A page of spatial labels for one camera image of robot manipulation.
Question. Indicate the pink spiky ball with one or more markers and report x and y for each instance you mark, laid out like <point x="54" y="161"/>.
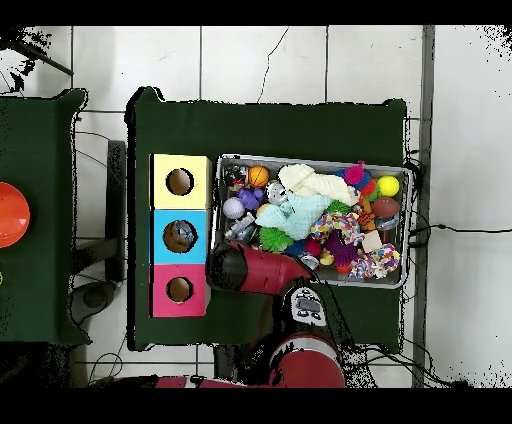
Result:
<point x="354" y="174"/>

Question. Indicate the green side table cloth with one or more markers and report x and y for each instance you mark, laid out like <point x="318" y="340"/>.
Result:
<point x="48" y="144"/>

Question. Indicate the green spiky ball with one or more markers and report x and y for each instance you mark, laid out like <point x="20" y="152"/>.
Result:
<point x="276" y="238"/>

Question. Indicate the mint green cloth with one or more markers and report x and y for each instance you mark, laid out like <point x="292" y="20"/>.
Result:
<point x="298" y="214"/>

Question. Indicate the brown toy football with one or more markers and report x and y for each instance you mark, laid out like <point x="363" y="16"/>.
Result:
<point x="385" y="208"/>

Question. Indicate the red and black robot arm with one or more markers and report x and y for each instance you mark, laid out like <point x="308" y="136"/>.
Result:
<point x="272" y="272"/>

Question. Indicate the wooden box with three holes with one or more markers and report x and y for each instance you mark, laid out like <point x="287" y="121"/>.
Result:
<point x="160" y="206"/>

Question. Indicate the small orange basketball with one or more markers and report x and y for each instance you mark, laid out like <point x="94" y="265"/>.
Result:
<point x="258" y="176"/>

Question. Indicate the white ball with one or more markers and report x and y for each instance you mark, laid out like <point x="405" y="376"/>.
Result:
<point x="234" y="208"/>

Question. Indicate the clear mesh bin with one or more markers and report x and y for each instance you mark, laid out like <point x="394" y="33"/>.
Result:
<point x="376" y="282"/>

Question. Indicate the cream yellow cloth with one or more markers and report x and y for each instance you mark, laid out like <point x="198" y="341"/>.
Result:
<point x="320" y="186"/>

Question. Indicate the polka dot cloth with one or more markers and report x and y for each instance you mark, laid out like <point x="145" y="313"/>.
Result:
<point x="340" y="226"/>

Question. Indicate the silver can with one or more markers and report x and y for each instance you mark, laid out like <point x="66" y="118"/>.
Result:
<point x="276" y="192"/>

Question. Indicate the orange disc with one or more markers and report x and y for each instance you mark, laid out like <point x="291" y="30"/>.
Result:
<point x="12" y="214"/>

